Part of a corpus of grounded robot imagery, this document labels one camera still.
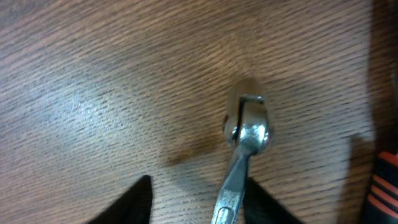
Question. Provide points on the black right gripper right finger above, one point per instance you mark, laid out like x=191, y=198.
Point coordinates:
x=261, y=208

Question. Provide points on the orange black needle-nose pliers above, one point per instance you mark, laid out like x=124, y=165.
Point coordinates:
x=380, y=204

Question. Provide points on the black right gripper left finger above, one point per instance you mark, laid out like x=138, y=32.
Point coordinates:
x=133, y=207

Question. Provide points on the silver wrench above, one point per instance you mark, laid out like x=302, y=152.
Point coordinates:
x=247, y=128

